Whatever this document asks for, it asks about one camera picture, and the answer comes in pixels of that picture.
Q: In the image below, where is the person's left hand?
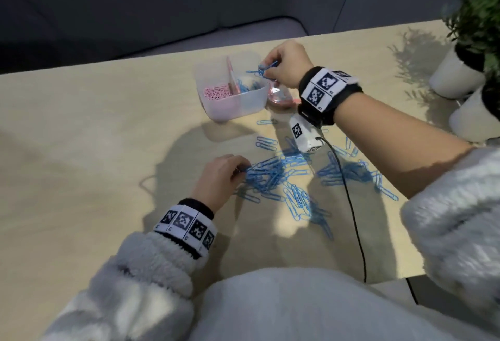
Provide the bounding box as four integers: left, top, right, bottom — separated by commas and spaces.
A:
190, 154, 252, 214

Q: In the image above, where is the person's right hand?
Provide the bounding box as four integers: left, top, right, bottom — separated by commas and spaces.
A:
260, 39, 315, 89

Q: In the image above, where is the floral tin lid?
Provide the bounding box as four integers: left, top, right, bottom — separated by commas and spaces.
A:
265, 80, 302, 113

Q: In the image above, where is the heap of blue paper clips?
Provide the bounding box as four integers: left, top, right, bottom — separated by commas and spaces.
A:
236, 78, 266, 94

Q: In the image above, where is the clear plastic divided box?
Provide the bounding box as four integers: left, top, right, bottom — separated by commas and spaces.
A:
194, 53, 272, 123

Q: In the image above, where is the heap of pink paper clips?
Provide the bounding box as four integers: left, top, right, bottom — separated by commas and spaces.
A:
203, 84, 231, 101

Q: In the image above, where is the group of blue paper clips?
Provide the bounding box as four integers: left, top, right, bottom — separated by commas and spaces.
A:
256, 117, 399, 242

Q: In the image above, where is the person's left forearm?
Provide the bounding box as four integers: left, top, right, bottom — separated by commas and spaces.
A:
39, 231, 208, 341

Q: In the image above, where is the person's right forearm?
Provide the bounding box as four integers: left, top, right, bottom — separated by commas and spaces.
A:
334, 92, 476, 200

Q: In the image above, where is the right marker wristband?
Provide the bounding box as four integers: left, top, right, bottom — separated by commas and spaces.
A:
297, 66, 364, 126

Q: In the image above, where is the marker wristband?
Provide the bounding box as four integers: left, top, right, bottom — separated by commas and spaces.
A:
297, 66, 364, 126
153, 198, 218, 260

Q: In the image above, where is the left marker wristband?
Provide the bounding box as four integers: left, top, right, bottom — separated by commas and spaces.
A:
153, 198, 218, 260

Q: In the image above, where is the dark grey sofa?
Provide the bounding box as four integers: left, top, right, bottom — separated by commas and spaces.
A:
0, 0, 500, 76

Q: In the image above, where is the green potted plant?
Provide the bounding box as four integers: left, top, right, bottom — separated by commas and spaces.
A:
482, 51, 500, 119
443, 0, 500, 56

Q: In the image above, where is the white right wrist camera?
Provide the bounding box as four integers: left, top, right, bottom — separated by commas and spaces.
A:
289, 113, 326, 154

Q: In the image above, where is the black right camera cable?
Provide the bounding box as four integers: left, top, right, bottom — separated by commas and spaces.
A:
316, 137, 419, 306

